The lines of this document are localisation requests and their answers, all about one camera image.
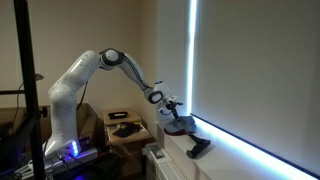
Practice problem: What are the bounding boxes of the maroon cap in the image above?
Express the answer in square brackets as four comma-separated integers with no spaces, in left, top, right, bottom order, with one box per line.
[162,128,196,137]

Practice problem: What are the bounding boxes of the aluminium robot base platform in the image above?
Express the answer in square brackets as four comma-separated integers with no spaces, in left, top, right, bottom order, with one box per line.
[13,138,100,180]

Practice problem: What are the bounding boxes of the light blue cap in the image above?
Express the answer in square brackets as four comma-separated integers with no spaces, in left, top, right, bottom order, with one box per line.
[165,114,198,134]

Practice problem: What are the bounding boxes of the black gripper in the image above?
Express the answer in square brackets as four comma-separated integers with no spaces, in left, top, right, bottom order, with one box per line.
[164,99,183,123]

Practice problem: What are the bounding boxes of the wooden drawer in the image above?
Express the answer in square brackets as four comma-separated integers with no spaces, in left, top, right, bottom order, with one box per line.
[105,121,155,147]

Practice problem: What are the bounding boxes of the dark blue sock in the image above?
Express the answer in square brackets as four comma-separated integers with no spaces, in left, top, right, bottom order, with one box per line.
[185,133,212,160]

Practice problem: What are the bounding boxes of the black plastic tray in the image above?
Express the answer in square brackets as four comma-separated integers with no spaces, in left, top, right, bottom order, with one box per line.
[107,111,130,120]

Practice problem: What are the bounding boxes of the light wooden table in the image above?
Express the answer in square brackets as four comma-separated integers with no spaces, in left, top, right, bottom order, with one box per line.
[102,108,156,178]

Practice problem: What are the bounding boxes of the black camera stand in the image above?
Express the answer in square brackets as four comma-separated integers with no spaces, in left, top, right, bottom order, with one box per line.
[0,0,46,180]

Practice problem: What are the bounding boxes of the white radiator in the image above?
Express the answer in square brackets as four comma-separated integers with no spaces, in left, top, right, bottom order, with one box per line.
[144,142,188,180]

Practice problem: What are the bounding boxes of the brown leather sofa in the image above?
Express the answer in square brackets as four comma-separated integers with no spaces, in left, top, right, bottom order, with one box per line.
[0,103,100,158]

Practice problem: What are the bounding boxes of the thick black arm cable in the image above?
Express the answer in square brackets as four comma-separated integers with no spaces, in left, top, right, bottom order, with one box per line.
[75,81,90,112]

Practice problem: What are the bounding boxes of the black cap with yellow logo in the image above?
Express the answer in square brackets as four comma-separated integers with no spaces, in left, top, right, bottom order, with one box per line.
[112,122,143,139]

